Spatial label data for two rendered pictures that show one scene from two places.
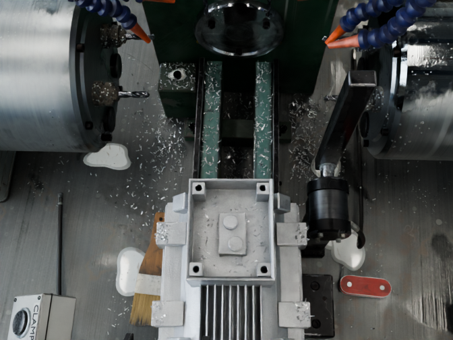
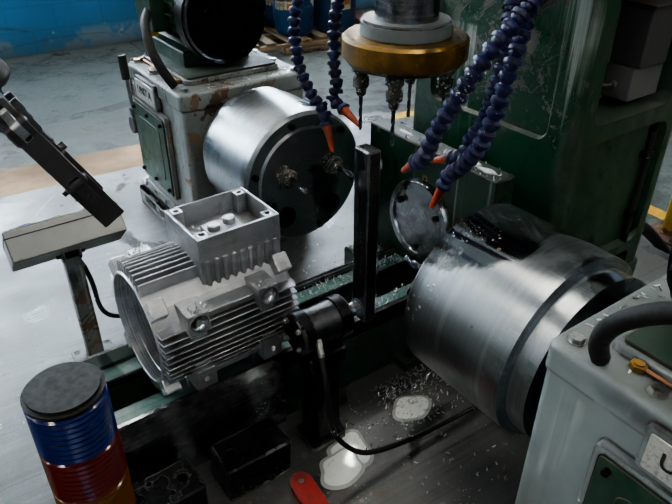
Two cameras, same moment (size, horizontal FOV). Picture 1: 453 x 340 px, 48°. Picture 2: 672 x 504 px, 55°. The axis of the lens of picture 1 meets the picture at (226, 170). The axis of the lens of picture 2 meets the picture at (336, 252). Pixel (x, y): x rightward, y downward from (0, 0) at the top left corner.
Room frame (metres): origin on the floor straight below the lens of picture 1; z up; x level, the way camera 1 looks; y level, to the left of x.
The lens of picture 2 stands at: (-0.23, -0.68, 1.56)
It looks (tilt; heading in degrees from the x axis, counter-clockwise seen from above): 32 degrees down; 50
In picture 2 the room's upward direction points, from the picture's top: straight up
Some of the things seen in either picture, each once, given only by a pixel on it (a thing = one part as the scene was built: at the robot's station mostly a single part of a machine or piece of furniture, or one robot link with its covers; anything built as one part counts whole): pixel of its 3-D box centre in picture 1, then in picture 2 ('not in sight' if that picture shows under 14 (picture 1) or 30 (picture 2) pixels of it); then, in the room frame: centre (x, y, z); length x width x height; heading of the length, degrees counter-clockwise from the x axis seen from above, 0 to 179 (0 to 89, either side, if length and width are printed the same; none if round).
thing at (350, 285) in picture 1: (364, 287); (311, 500); (0.11, -0.23, 0.81); 0.09 x 0.03 x 0.02; 80
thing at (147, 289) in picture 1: (153, 267); not in sight; (0.17, 0.14, 0.80); 0.21 x 0.05 x 0.01; 170
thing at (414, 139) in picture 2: (239, 16); (443, 231); (0.56, -0.04, 0.97); 0.30 x 0.11 x 0.34; 85
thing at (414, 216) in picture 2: (238, 32); (418, 221); (0.50, -0.03, 1.02); 0.15 x 0.02 x 0.15; 85
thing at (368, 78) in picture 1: (340, 129); (364, 238); (0.27, -0.15, 1.12); 0.04 x 0.03 x 0.26; 175
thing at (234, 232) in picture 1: (230, 234); (223, 235); (0.14, 0.00, 1.11); 0.12 x 0.11 x 0.07; 176
